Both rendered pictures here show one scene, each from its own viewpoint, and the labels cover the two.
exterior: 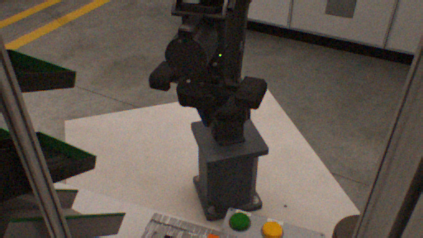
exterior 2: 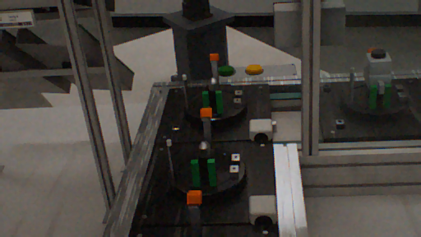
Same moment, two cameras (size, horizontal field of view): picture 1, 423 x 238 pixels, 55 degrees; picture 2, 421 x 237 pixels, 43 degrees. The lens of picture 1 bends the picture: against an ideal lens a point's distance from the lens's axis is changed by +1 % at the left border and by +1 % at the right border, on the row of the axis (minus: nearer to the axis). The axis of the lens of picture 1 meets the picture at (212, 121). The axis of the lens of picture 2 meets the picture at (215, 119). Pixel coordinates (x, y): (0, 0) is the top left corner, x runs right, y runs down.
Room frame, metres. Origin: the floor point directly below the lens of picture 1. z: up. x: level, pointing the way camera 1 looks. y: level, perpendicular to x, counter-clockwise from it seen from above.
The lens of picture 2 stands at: (-0.64, 0.27, 1.55)
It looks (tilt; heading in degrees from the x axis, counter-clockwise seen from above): 30 degrees down; 347
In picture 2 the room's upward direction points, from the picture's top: 6 degrees counter-clockwise
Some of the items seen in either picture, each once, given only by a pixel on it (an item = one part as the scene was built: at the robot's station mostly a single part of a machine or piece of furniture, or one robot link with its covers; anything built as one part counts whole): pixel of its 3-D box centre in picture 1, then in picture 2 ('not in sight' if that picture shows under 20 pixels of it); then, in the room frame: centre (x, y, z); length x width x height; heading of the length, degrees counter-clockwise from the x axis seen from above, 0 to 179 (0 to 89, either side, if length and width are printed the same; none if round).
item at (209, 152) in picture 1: (227, 166); (201, 49); (0.72, -0.04, 0.96); 0.15 x 0.15 x 0.20; 17
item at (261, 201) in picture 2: not in sight; (205, 159); (0.12, 0.11, 1.01); 0.24 x 0.24 x 0.13; 70
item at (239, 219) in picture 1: (240, 222); (226, 72); (0.55, -0.06, 0.96); 0.04 x 0.04 x 0.02
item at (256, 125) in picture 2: not in sight; (214, 94); (0.36, 0.03, 1.01); 0.24 x 0.24 x 0.13; 70
